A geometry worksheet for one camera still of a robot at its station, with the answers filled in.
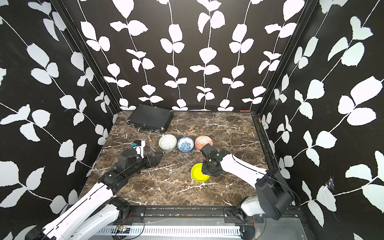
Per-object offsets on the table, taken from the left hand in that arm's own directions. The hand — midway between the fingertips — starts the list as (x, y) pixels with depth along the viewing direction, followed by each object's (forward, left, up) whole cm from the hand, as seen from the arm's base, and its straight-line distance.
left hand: (158, 153), depth 79 cm
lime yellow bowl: (-7, -20, -12) cm, 25 cm away
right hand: (-6, -24, -11) cm, 28 cm away
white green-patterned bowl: (+15, -2, -13) cm, 20 cm away
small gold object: (+19, +11, -15) cm, 27 cm away
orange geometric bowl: (+15, -25, -12) cm, 31 cm away
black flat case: (+39, +13, -15) cm, 44 cm away
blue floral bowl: (+13, -14, -14) cm, 24 cm away
